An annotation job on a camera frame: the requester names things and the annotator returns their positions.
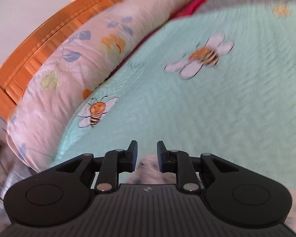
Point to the green bee print blanket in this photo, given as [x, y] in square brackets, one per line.
[187, 103]

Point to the pink floral pillow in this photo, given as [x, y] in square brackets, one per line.
[88, 59]

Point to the wooden headboard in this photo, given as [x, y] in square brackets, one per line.
[39, 44]

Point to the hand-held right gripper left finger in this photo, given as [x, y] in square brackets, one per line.
[133, 156]

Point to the red cloth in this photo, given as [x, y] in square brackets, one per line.
[192, 5]

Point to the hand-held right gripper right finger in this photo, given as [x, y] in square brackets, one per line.
[161, 156]

